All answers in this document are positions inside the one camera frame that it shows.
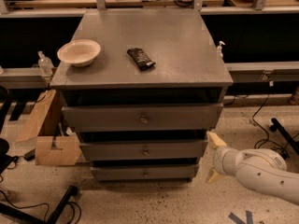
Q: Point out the grey drawer cabinet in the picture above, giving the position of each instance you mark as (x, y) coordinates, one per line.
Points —
(188, 70)

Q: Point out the black stand leg left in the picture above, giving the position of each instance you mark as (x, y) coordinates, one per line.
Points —
(15, 213)

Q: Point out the black stand leg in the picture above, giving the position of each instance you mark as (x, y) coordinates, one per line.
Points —
(277, 126)
(15, 213)

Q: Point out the black chair left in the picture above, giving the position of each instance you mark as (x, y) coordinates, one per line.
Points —
(6, 154)

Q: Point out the orange bottle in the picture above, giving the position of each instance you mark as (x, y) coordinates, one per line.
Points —
(294, 100)

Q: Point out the white bowl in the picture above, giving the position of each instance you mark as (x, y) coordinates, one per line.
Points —
(79, 53)

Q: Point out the white pump bottle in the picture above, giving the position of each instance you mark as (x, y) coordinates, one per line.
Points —
(219, 48)

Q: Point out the cardboard box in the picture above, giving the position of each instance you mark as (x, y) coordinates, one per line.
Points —
(45, 127)

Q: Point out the grey top drawer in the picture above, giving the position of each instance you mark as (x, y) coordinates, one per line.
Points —
(116, 118)

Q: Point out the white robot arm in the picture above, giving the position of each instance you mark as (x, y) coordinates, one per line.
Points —
(261, 170)

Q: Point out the black stand leg right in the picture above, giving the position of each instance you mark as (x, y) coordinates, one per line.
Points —
(277, 126)

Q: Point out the clear sanitizer bottle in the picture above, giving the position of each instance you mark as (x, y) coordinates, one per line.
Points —
(45, 63)

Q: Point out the black snack packet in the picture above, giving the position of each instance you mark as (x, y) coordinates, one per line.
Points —
(141, 59)

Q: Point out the grey bottom drawer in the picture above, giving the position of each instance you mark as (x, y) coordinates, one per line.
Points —
(143, 172)

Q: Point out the grey drawer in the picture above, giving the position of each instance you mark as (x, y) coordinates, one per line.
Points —
(116, 118)
(143, 172)
(144, 150)

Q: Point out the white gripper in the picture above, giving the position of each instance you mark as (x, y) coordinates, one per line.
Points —
(221, 162)

